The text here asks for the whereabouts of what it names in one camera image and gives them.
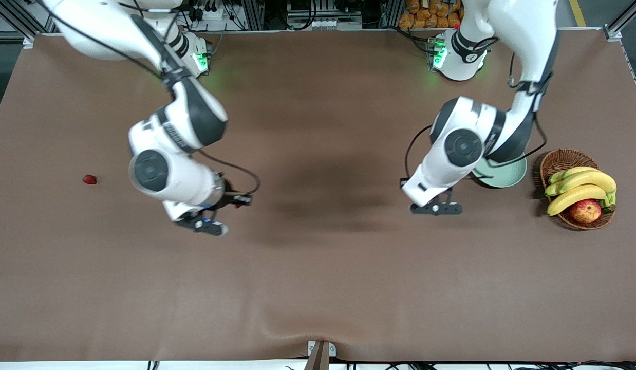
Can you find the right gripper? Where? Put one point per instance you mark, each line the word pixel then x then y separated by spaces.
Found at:
pixel 229 198

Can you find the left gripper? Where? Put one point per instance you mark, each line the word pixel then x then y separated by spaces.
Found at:
pixel 403 182

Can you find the metal table edge bracket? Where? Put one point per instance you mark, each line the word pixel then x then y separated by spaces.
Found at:
pixel 320 354

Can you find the brown table cover sheet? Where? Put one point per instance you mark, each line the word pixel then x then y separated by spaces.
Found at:
pixel 318 288

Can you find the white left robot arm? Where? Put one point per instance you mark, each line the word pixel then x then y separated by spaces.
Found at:
pixel 523 31

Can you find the brown wicker basket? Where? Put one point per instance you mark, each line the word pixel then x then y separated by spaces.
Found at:
pixel 564 160

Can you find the small greenish yellow banana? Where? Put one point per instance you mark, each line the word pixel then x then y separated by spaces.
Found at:
pixel 580 170

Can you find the white power strip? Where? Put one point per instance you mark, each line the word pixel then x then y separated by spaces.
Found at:
pixel 210 13

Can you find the orange packaged snack pile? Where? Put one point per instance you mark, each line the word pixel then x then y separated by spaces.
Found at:
pixel 426 13

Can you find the pale green round plate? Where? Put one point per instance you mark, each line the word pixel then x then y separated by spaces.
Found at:
pixel 508 177

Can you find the aluminium frame strut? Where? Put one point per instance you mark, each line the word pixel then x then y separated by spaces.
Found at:
pixel 25 20
pixel 626 16

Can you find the aluminium frame post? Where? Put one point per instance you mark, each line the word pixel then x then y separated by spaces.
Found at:
pixel 254 13
pixel 390 13

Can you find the red apple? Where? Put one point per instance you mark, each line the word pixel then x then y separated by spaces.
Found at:
pixel 585 210

